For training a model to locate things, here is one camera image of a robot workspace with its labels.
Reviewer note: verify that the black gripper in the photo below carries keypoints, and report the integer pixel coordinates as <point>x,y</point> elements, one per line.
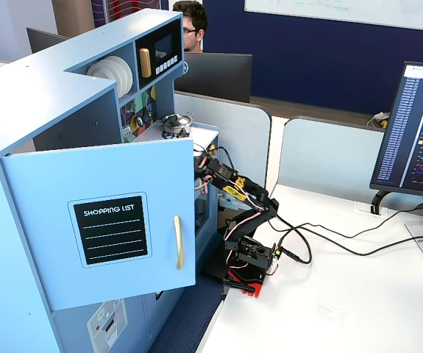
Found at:
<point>202,166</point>

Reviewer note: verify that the red and black arm base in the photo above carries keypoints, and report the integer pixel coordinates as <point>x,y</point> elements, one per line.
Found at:
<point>248,279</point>

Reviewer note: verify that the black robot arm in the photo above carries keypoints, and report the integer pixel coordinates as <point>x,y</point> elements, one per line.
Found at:
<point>255,198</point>

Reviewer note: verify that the blue cabinet door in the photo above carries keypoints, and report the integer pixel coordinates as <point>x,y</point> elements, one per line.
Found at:
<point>49,184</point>

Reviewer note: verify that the grey desk divider panel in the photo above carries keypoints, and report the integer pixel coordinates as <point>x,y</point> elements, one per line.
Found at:
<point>233,139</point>
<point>329,158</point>

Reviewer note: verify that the small metal pot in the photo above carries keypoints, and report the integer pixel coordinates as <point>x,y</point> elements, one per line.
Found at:
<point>177,124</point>

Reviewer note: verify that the colourful backsplash sticker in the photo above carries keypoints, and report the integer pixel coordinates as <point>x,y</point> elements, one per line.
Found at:
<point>137,110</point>

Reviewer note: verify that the black monitor seen from behind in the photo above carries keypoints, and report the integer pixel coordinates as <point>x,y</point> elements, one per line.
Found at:
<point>218,77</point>

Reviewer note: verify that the black shopping list sticker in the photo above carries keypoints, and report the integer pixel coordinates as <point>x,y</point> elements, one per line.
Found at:
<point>112,231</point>

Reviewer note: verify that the white toy plate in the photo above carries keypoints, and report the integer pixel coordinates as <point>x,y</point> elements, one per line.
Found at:
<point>124,73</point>
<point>102,70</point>

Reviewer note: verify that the toy microwave door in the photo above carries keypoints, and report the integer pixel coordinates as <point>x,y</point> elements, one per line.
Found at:
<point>167,48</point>

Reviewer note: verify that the man with glasses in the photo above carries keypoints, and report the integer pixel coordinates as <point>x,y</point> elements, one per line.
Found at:
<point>194,25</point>

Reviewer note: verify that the oven control sticker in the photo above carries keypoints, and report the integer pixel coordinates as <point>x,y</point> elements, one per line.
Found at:
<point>106,323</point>

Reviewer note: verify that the blue toy kitchen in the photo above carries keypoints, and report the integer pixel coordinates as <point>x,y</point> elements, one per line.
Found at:
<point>20,110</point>

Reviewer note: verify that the dark monitor behind kitchen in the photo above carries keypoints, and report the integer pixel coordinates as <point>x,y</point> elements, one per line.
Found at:
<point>43,38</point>

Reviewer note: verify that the whiteboard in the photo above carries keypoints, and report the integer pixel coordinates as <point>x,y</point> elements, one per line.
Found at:
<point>343,11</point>

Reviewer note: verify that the computer monitor with graphs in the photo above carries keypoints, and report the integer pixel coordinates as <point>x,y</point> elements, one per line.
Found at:
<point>413,128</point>

